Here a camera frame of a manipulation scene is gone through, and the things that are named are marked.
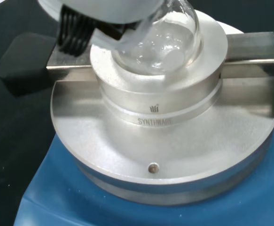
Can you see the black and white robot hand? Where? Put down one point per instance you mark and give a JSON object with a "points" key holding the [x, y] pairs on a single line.
{"points": [[92, 21]]}

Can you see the heater with blue base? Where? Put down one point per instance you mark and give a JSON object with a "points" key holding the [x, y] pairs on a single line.
{"points": [[151, 131]]}

